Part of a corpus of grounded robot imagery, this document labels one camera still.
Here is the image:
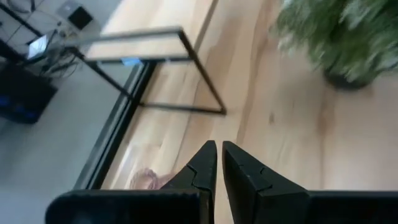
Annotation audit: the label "wooden shelf with black frame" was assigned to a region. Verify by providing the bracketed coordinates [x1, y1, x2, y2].
[67, 26, 227, 115]

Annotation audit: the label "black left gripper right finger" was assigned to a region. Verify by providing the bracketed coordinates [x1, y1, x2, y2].
[222, 140, 311, 224]

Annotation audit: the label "grey box with black panel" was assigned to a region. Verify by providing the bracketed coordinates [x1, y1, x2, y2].
[55, 0, 102, 32]

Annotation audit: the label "pink ribbed glass candle holder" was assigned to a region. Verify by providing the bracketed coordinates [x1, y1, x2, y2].
[129, 167, 177, 190]

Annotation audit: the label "green artificial plant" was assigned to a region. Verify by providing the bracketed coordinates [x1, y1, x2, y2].
[270, 0, 398, 85]

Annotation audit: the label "black floor case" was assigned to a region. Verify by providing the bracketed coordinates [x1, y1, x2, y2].
[0, 60, 59, 125]

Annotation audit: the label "dark plant pot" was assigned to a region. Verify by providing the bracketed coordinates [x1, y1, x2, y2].
[322, 67, 379, 91]

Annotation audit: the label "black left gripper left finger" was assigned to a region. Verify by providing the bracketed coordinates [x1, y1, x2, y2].
[160, 139, 218, 224]

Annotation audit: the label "tangled black cables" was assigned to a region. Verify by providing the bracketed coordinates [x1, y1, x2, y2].
[39, 46, 80, 78]

